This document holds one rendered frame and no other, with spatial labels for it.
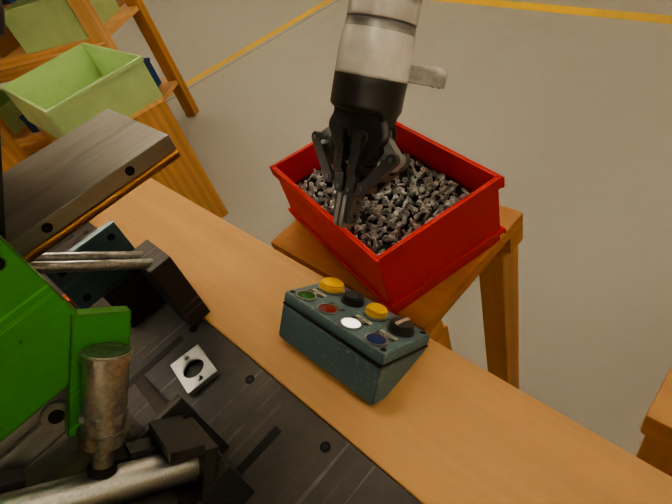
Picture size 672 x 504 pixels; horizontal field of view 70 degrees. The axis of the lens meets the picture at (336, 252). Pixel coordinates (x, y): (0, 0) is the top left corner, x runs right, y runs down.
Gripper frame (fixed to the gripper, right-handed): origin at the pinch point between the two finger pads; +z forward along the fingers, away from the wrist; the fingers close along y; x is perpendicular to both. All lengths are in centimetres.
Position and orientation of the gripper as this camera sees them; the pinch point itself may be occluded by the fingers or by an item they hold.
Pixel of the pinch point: (346, 209)
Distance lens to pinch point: 53.9
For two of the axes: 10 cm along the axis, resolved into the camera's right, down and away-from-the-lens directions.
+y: 6.9, 3.6, -6.2
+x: 7.0, -1.3, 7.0
